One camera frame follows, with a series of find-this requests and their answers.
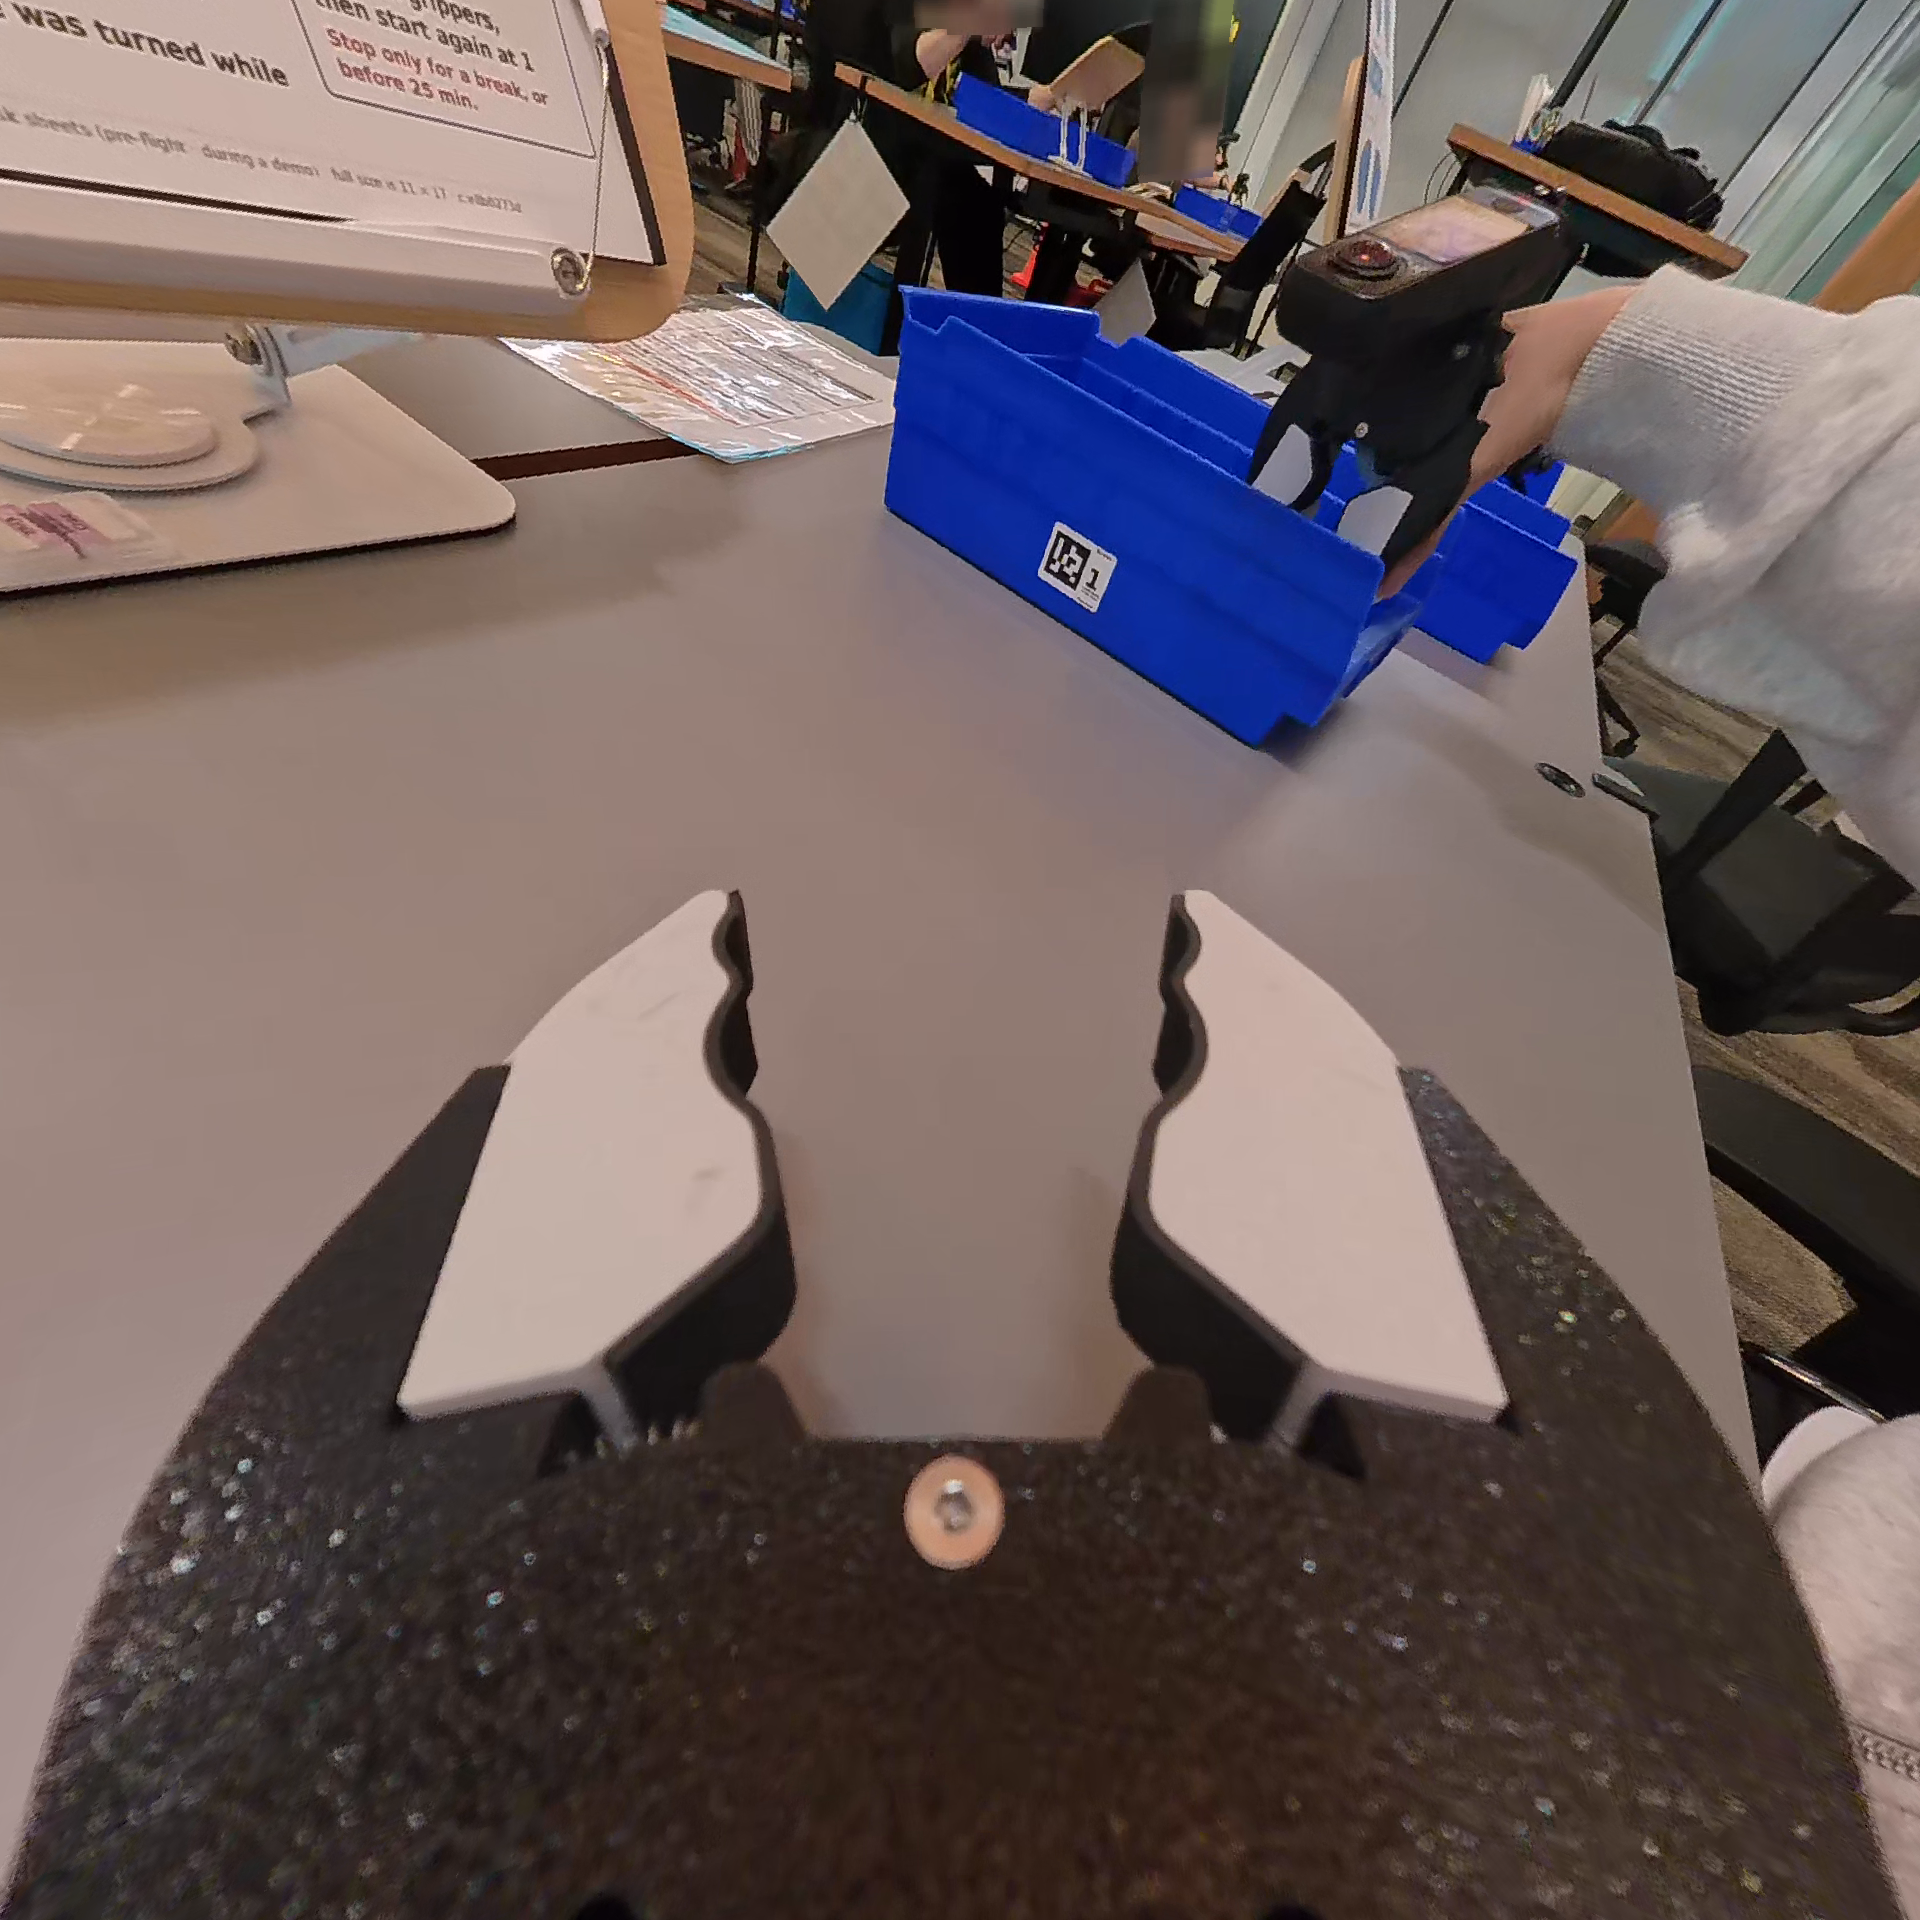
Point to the black round table grommet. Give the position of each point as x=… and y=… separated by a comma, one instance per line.
x=1559, y=779

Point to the blue plastic bin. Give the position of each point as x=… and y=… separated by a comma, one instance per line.
x=1050, y=142
x=1214, y=214
x=1501, y=587
x=990, y=482

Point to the instruction board on stand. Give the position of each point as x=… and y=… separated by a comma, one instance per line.
x=375, y=482

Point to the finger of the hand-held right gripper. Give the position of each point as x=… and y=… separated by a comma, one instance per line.
x=1381, y=523
x=1293, y=469

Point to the black backpack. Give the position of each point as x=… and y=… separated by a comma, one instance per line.
x=1635, y=173

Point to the printed instruction poster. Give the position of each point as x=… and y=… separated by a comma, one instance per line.
x=450, y=165

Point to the laminated instruction sheet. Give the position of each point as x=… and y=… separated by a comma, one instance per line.
x=705, y=377

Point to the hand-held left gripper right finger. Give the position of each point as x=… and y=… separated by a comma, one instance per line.
x=1319, y=1202

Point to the wooden-top standing table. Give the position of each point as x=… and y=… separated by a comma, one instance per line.
x=1651, y=241

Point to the small clear label packet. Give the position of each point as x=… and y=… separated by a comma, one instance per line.
x=77, y=530

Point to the person's right forearm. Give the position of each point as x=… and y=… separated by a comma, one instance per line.
x=1770, y=525

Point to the white roll-up banner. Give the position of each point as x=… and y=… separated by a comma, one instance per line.
x=1373, y=90

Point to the wooden book stand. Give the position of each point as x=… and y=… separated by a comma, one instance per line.
x=1102, y=76

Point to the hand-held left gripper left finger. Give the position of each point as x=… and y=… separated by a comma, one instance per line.
x=599, y=1202

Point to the grey hanging card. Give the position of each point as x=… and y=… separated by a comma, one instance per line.
x=832, y=211

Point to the person's right hand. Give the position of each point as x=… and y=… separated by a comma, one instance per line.
x=1552, y=377

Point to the black office chair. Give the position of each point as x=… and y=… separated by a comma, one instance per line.
x=1829, y=1202
x=1770, y=901

